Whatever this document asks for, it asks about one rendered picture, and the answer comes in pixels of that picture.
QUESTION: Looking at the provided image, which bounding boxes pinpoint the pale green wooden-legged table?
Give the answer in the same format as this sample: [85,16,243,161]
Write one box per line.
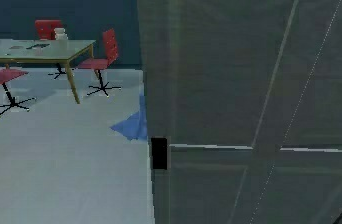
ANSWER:
[0,38,97,105]

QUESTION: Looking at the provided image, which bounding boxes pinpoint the white stacked cups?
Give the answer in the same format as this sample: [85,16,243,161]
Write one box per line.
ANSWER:
[53,27,69,41]

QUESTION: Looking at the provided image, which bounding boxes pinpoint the black door handle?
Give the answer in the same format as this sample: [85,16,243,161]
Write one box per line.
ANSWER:
[150,136,169,171]

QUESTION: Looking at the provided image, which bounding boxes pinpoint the grey-green room door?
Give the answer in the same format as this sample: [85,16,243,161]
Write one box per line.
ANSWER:
[136,0,342,224]

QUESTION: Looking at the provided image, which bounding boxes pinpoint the red swivel chair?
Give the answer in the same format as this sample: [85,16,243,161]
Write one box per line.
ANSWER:
[77,28,122,98]
[0,68,37,119]
[34,19,75,80]

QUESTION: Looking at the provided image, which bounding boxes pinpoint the blue cloth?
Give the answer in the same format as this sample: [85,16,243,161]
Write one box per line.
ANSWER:
[109,93,149,142]

